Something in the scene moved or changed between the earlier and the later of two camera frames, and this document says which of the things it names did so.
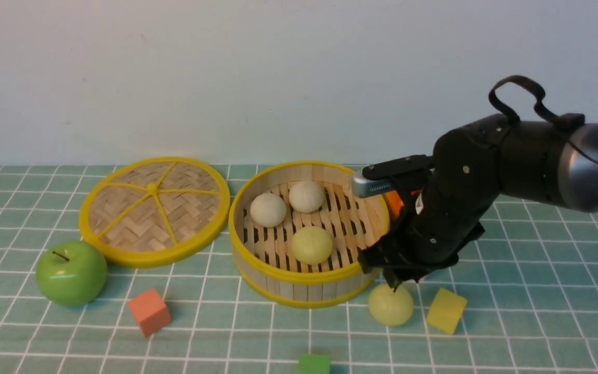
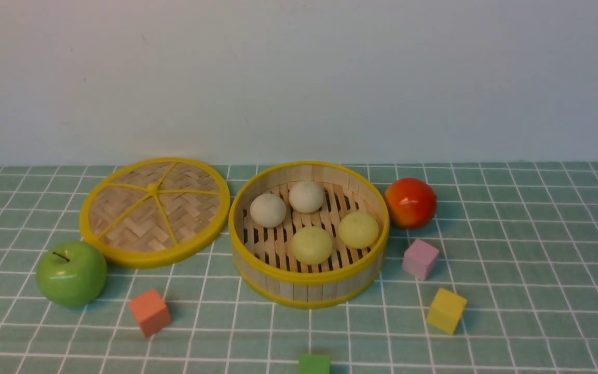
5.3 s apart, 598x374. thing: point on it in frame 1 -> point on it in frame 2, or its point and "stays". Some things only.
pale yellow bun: (389, 307) -> (358, 230)
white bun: (306, 197) stays
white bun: (268, 210) stays
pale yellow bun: (311, 245) stays
